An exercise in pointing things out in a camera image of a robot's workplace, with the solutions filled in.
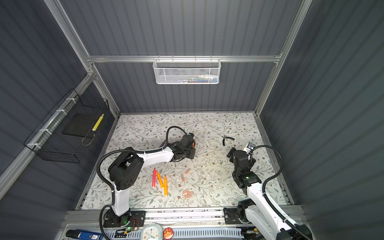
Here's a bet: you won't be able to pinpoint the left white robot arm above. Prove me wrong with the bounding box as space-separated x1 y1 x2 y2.
108 133 196 217

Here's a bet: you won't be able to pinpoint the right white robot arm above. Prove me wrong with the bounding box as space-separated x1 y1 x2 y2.
227 144 313 240

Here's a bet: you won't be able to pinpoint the pink marker pen lower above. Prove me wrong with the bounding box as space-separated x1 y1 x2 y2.
152 168 157 188

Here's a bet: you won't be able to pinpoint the small black pliers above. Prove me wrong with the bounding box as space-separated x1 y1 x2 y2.
222 135 235 146

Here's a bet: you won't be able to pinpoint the red round toy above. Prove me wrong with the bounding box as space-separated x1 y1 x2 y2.
163 228 174 240

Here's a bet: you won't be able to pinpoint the white alarm clock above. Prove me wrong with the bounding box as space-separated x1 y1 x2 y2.
140 224 164 240

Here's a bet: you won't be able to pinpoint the yellow highlighter in basket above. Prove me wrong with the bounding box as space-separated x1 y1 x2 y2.
92 114 105 132

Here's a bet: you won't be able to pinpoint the black pad in basket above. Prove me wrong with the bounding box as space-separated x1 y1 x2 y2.
62 114 97 139

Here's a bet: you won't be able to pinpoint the blue black device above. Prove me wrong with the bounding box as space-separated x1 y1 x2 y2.
66 230 103 240

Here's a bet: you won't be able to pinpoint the left black corrugated cable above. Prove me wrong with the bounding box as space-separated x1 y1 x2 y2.
95 125 188 240

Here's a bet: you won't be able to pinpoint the black corrugated cable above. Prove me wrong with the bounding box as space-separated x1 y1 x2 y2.
95 125 188 240
250 144 313 240

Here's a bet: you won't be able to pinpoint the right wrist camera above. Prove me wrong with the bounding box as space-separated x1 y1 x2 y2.
243 143 256 154

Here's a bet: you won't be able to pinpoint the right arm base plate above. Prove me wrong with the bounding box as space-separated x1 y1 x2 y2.
223 206 249 225

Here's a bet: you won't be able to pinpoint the aluminium front rail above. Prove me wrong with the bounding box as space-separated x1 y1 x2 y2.
64 205 305 224

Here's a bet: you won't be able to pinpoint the white mesh wall basket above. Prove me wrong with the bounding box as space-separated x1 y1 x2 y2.
153 59 222 85

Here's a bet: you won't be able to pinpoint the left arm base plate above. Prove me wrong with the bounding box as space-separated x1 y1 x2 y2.
103 210 147 228

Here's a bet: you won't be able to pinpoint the right black corrugated cable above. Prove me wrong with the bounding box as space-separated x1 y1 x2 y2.
250 144 313 240

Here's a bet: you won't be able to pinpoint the black wire wall basket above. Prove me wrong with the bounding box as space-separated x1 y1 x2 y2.
24 91 110 164

